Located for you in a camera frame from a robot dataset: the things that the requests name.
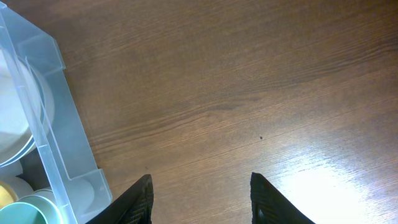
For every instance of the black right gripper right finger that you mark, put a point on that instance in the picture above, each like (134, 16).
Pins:
(269, 206)

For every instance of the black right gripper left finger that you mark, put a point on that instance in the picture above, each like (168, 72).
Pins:
(134, 206)

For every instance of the cream cup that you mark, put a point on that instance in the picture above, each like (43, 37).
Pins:
(80, 193)

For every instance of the mint green cup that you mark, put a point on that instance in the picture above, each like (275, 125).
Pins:
(31, 210)

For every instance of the white small bowl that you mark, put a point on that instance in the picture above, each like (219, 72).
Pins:
(16, 187)

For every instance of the beige large bowl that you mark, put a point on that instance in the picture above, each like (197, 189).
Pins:
(12, 118)

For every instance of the cream large bowl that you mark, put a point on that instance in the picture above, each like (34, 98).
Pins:
(16, 137)

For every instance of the clear plastic storage container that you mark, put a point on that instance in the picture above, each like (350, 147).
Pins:
(62, 144)

